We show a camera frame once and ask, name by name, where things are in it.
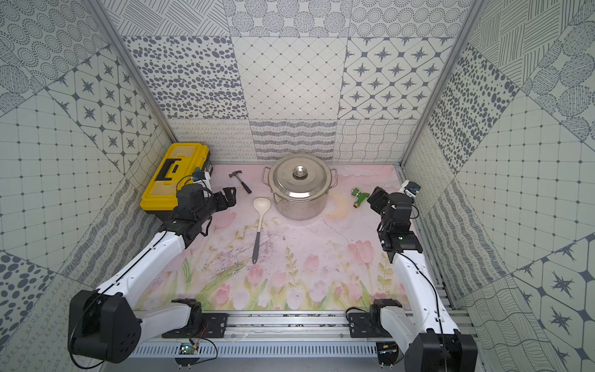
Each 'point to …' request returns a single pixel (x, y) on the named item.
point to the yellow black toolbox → (180, 163)
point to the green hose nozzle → (361, 196)
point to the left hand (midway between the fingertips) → (222, 187)
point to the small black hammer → (235, 173)
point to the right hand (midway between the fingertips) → (382, 195)
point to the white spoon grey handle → (260, 204)
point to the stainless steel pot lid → (300, 177)
